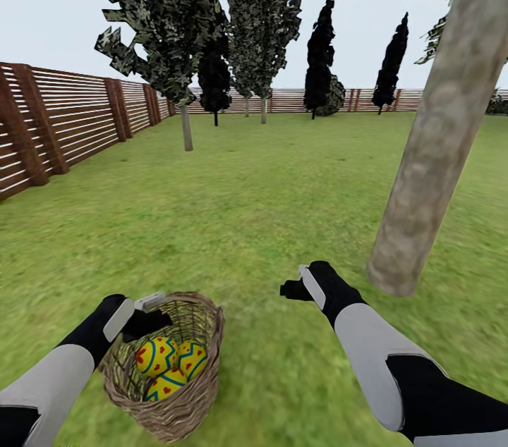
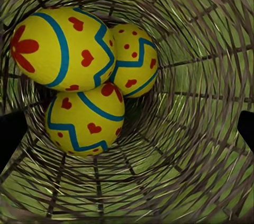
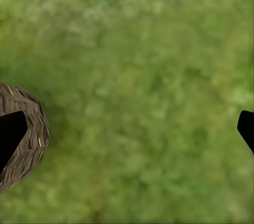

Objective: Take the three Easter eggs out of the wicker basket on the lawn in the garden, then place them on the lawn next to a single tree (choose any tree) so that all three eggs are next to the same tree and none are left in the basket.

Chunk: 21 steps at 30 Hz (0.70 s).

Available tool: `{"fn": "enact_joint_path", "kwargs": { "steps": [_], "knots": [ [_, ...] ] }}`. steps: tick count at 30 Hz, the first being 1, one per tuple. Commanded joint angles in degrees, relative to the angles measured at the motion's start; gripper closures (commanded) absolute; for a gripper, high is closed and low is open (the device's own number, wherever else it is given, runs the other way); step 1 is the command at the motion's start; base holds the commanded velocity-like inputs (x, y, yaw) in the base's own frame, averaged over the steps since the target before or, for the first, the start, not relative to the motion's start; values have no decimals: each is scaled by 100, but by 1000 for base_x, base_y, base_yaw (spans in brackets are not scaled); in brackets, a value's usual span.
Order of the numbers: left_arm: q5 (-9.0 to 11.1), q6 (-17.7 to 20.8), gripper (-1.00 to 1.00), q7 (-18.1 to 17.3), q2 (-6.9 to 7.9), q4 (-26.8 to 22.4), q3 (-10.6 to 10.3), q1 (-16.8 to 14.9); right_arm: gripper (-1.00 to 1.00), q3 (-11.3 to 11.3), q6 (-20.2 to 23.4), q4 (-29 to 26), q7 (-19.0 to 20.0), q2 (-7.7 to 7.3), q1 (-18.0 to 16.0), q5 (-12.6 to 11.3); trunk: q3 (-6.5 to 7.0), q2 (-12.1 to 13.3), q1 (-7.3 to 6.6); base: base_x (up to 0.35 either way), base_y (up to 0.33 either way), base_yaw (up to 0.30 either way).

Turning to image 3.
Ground wicker basket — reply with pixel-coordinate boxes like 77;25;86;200
0;81;50;195

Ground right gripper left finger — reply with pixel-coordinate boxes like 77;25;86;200
0;111;28;174

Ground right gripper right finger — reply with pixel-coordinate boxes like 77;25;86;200
237;110;254;152

